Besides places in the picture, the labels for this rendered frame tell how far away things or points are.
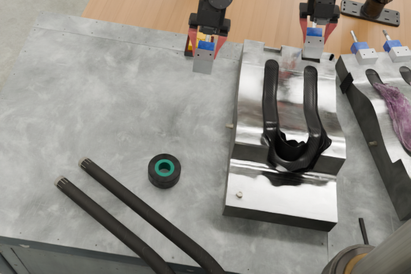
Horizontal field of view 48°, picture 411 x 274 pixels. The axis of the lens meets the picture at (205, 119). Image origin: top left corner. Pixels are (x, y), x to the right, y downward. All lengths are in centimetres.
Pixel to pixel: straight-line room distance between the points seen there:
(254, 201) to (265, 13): 70
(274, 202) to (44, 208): 53
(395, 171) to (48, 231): 84
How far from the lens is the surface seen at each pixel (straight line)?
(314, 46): 129
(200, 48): 121
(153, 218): 101
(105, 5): 154
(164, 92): 129
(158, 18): 149
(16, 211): 116
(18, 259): 141
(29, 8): 277
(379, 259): 52
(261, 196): 109
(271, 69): 128
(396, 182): 124
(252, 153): 110
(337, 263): 60
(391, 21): 169
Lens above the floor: 183
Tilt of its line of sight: 55 degrees down
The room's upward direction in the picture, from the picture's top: 10 degrees clockwise
